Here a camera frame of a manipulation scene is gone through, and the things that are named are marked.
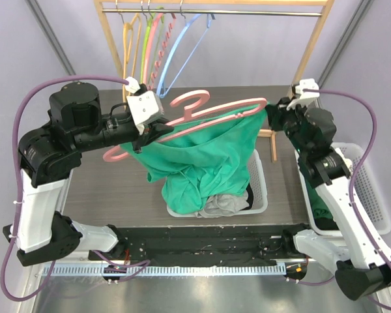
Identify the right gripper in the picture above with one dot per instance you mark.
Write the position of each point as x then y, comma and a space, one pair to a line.
277, 115

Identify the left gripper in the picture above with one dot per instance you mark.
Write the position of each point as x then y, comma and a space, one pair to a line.
150, 133

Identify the pink hanger with green top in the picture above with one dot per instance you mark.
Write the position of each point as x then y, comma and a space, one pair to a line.
251, 107

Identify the green tank top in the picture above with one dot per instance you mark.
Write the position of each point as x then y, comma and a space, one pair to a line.
207, 162

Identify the black tank top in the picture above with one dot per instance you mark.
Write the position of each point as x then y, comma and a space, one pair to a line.
250, 198

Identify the grey tank top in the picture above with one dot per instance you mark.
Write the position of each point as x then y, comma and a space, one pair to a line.
223, 205

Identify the yellow plastic hanger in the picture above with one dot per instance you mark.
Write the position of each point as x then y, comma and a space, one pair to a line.
128, 40

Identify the pink hanger with striped top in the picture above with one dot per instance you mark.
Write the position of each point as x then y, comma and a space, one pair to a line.
159, 45

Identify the lime green hanger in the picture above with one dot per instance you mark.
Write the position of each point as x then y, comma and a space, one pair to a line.
152, 24

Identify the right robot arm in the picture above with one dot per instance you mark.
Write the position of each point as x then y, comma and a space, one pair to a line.
363, 267

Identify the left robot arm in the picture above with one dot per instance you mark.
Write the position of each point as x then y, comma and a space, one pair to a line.
45, 160

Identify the white basket centre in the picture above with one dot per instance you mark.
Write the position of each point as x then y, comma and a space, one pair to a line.
258, 185

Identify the white basket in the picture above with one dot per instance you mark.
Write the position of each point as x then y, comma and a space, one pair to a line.
367, 190
258, 185

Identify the wooden clothes rack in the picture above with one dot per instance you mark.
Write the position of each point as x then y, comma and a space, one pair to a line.
321, 19

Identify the green cloth in basket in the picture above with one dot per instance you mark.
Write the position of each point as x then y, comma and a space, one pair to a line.
318, 206

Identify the white basket right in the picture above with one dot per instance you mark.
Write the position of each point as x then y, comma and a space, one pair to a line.
367, 190

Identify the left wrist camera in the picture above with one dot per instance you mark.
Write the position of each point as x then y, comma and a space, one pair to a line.
145, 109

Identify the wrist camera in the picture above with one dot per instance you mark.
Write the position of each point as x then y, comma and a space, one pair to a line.
145, 109
304, 93

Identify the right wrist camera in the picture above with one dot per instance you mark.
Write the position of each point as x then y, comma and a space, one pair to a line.
304, 93

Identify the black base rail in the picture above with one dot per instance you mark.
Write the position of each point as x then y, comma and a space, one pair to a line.
208, 246

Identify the white slotted cable duct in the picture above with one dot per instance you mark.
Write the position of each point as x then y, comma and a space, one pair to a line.
103, 269

